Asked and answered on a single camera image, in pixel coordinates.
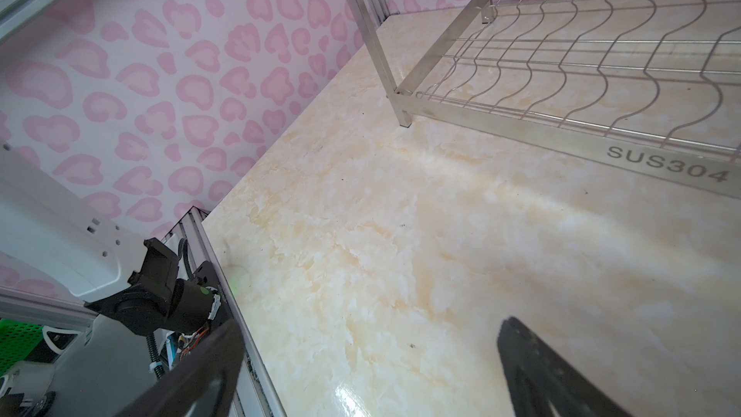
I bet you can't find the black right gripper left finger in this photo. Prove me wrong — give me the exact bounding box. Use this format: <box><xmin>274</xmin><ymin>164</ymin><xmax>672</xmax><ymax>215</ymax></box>
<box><xmin>119</xmin><ymin>320</ymin><xmax>245</xmax><ymax>417</ymax></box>

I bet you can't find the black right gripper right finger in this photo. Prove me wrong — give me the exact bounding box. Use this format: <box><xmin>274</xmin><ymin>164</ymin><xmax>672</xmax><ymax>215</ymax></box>
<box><xmin>497</xmin><ymin>317</ymin><xmax>628</xmax><ymax>417</ymax></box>

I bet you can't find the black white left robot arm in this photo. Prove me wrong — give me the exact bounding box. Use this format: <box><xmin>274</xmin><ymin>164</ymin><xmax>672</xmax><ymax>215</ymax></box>
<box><xmin>1</xmin><ymin>142</ymin><xmax>229</xmax><ymax>349</ymax></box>

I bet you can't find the stainless steel dish rack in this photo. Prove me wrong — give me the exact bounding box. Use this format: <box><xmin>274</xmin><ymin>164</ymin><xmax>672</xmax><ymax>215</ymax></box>
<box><xmin>349</xmin><ymin>0</ymin><xmax>740</xmax><ymax>198</ymax></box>

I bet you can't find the green plastic crate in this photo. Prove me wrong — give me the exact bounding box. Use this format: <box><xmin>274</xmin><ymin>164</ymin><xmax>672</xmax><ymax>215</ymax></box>
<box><xmin>0</xmin><ymin>319</ymin><xmax>42</xmax><ymax>375</ymax></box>

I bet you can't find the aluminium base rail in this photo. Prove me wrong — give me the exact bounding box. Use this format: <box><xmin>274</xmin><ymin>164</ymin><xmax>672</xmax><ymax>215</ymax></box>
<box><xmin>163</xmin><ymin>207</ymin><xmax>287</xmax><ymax>416</ymax></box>

